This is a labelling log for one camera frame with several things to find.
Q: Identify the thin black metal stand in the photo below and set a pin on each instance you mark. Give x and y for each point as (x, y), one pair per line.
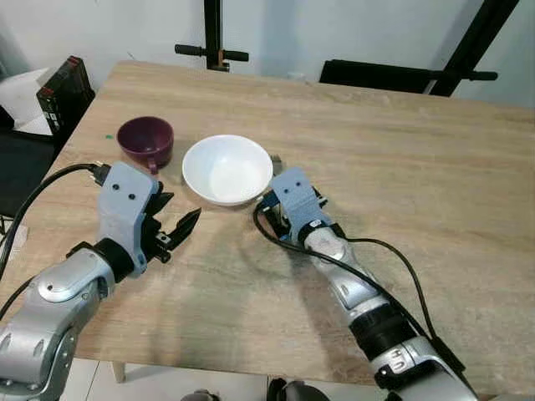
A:
(212, 25)

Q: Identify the black side unit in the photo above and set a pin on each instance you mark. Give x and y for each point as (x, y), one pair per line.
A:
(21, 167)

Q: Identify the black case red trim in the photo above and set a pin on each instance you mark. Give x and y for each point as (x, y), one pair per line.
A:
(67, 92)

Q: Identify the wooden table leg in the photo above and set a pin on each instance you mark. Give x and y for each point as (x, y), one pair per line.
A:
(118, 372)

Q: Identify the white paper sheet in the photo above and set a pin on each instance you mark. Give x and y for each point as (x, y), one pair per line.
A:
(21, 100)

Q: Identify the wide black metal stand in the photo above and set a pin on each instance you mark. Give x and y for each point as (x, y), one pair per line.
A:
(376, 77)

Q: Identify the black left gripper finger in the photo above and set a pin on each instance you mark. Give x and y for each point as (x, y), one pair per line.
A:
(182, 228)
(162, 202)

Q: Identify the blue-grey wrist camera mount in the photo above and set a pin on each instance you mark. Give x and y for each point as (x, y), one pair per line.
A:
(124, 209)
(297, 200)

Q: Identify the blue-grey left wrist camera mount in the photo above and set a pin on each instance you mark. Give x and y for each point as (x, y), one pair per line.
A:
(124, 209)

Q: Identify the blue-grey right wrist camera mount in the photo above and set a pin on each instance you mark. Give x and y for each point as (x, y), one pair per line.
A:
(297, 200)

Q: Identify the white bowl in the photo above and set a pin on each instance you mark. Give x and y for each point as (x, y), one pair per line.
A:
(224, 171)

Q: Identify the maroon cup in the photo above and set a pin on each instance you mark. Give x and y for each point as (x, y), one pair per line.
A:
(144, 138)

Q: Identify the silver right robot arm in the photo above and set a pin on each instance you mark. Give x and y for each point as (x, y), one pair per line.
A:
(351, 284)

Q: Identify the grey robot foot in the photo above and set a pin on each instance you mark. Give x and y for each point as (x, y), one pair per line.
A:
(287, 391)
(199, 395)

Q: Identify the grey robot left foot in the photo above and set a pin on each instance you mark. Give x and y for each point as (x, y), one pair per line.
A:
(199, 395)

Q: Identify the grey robot right foot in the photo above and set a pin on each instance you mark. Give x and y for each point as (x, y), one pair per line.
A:
(287, 391)

